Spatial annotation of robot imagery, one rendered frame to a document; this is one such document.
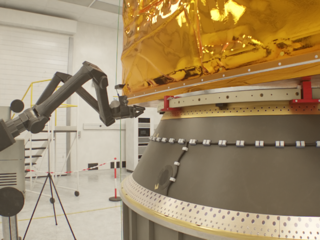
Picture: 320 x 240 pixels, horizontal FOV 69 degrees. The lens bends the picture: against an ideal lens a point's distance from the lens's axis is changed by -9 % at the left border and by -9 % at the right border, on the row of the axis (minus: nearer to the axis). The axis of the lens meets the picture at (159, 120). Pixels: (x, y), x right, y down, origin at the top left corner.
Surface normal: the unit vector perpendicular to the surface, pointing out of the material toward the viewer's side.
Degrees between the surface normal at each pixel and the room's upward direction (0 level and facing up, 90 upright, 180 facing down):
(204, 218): 43
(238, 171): 62
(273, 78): 90
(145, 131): 90
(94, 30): 90
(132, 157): 90
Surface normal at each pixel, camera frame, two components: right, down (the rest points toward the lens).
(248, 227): -0.33, -0.75
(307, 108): -0.23, -0.50
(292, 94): -0.34, -0.03
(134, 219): 0.43, -0.03
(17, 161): 0.69, -0.03
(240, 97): -0.57, -0.03
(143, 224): -0.85, -0.02
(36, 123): 0.67, 0.62
